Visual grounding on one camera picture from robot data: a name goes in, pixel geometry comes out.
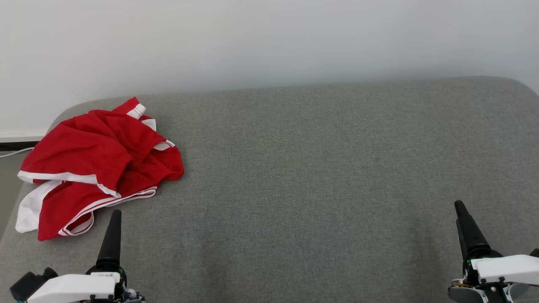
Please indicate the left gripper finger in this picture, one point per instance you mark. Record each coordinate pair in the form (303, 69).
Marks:
(111, 240)

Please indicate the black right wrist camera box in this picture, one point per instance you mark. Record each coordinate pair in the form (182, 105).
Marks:
(535, 253)

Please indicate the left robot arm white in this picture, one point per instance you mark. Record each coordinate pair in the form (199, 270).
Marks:
(134, 296)

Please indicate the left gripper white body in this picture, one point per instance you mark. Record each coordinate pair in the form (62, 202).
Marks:
(76, 288)

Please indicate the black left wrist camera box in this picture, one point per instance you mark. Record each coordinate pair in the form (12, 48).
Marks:
(29, 284)

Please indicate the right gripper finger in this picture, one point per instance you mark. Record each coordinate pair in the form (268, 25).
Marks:
(471, 235)

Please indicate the red shorts white side stripe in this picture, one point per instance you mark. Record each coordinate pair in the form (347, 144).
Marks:
(84, 143)

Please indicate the white wall baseboard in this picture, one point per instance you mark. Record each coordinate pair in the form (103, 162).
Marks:
(21, 135)

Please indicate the grey fabric sofa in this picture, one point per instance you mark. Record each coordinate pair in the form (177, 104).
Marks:
(294, 189)

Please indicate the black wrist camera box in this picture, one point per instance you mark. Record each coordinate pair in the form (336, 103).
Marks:
(29, 284)
(535, 253)

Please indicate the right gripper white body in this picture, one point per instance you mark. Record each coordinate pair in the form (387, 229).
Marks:
(509, 269)

